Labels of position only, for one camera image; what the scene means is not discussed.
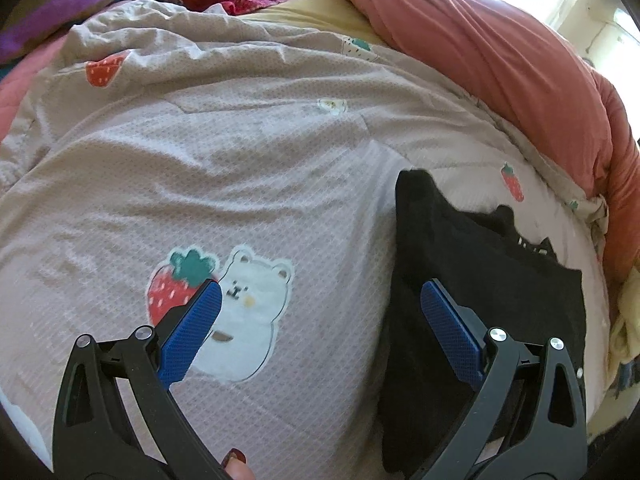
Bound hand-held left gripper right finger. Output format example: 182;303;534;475
420;280;589;480

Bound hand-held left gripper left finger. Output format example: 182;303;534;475
51;279;223;480

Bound black pants with orange cuffs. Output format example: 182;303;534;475
382;169;589;476

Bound pale yellow crumpled cloth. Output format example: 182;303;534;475
606;264;640;367

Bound grey strawberry print blanket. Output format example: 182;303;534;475
0;0;615;480

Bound salmon pink duvet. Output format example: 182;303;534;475
331;0;640;283

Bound pale yellow bed sheet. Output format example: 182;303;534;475
239;0;398;50

